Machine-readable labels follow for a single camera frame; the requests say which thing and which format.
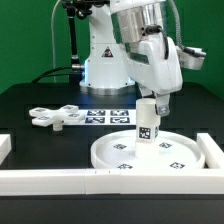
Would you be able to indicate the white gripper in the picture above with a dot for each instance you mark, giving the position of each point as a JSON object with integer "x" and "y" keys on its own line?
{"x": 146, "y": 65}

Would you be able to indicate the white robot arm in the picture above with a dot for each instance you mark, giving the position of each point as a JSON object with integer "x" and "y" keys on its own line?
{"x": 129, "y": 46}

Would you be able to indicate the white marker sheet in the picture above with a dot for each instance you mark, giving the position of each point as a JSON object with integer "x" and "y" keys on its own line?
{"x": 106, "y": 117}

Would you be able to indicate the black camera stand pole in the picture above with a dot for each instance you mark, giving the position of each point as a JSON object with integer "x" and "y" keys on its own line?
{"x": 80, "y": 9}

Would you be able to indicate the white cross-shaped table base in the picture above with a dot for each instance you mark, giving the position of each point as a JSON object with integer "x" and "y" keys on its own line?
{"x": 45, "y": 117}

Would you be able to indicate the white U-shaped fence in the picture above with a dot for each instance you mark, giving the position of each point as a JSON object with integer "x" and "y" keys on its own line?
{"x": 208, "y": 180}

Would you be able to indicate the white round table top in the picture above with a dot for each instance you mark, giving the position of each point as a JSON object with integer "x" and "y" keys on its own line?
{"x": 123, "y": 150}

